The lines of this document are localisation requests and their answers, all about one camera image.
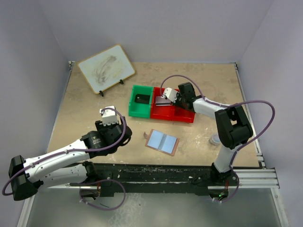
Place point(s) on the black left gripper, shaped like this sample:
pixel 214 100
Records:
pixel 102 128

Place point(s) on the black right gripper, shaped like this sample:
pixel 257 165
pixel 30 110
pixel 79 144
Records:
pixel 176 103

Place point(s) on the white VIP card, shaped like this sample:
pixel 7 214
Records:
pixel 162 101

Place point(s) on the black card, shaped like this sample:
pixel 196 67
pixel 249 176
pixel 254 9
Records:
pixel 142 99

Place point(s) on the brown leather card holder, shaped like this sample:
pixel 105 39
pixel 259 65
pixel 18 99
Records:
pixel 161 142

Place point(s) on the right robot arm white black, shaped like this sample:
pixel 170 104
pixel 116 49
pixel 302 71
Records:
pixel 233 127

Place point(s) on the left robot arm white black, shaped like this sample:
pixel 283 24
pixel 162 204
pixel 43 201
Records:
pixel 70 164

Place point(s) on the red bin right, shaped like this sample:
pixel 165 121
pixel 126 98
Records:
pixel 182 115

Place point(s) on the red bin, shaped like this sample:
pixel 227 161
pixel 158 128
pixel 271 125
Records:
pixel 182 115
pixel 160 112

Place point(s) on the red bin middle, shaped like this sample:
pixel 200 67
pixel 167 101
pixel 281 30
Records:
pixel 160 112

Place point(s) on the green plastic bin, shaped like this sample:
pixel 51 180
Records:
pixel 140 110

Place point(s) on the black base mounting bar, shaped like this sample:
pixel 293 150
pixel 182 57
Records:
pixel 109 187

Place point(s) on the small clear plastic cup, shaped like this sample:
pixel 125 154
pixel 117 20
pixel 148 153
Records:
pixel 214 139

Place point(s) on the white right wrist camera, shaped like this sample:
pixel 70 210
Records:
pixel 170 94

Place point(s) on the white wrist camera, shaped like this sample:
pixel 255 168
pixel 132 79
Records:
pixel 170 94
pixel 109 116

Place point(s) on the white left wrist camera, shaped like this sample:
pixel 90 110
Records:
pixel 109 116

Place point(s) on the white board wooden frame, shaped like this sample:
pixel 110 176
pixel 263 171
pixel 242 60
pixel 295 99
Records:
pixel 106 68

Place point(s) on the aluminium corner rail right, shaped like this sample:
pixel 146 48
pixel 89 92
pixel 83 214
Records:
pixel 248 156

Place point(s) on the aluminium front frame rail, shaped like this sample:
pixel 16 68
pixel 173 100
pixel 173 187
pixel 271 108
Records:
pixel 248 179

